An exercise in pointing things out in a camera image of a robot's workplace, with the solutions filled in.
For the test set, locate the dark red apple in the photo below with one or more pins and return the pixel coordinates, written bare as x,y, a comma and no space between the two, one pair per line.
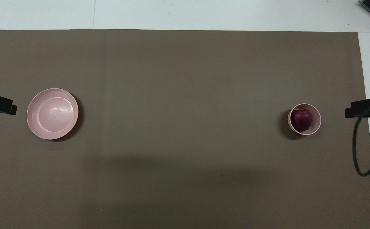
301,120

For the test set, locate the pink bowl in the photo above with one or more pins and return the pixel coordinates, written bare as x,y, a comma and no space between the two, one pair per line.
316,122

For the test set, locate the pink plate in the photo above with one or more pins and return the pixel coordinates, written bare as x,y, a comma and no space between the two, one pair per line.
53,114

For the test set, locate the brown paper table mat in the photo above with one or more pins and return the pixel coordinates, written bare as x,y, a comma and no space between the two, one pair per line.
178,95

